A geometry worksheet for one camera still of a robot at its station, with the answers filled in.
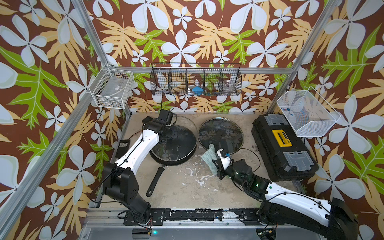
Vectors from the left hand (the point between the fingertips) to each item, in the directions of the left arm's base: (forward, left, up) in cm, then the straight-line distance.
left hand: (174, 131), depth 85 cm
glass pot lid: (+3, -31, -6) cm, 32 cm away
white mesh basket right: (+7, -76, +10) cm, 77 cm away
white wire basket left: (+19, +36, +16) cm, 44 cm away
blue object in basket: (+26, -14, +9) cm, 31 cm away
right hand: (-17, -21, -2) cm, 27 cm away
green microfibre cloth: (-16, -19, 0) cm, 25 cm away
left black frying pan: (-15, +6, -10) cm, 19 cm away
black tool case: (-15, -59, -1) cm, 61 cm away
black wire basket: (+36, -13, +11) cm, 40 cm away
